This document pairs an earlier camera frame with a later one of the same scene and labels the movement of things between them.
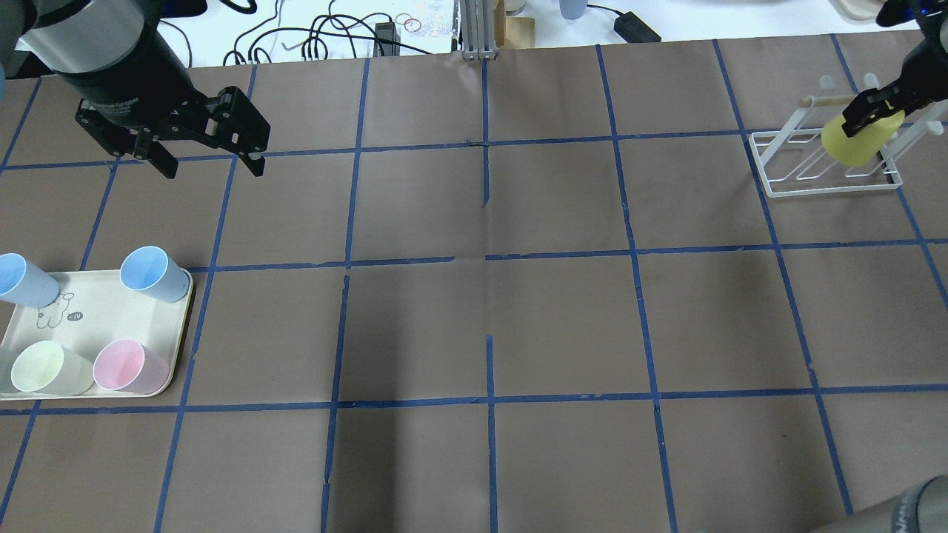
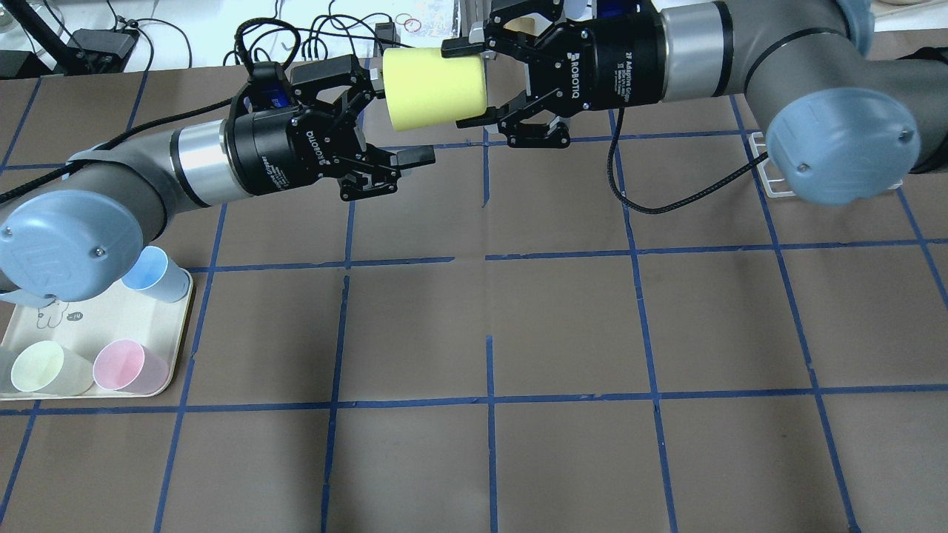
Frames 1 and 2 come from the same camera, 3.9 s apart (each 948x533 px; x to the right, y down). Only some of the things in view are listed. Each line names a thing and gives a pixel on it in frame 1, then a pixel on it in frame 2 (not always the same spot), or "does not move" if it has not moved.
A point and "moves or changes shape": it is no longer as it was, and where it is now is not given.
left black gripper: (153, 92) -> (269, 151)
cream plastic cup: (44, 366) does not move
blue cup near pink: (149, 270) does not move
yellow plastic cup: (861, 148) moves or changes shape
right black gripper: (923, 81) -> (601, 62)
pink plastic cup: (127, 366) does not move
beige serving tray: (92, 309) does not move
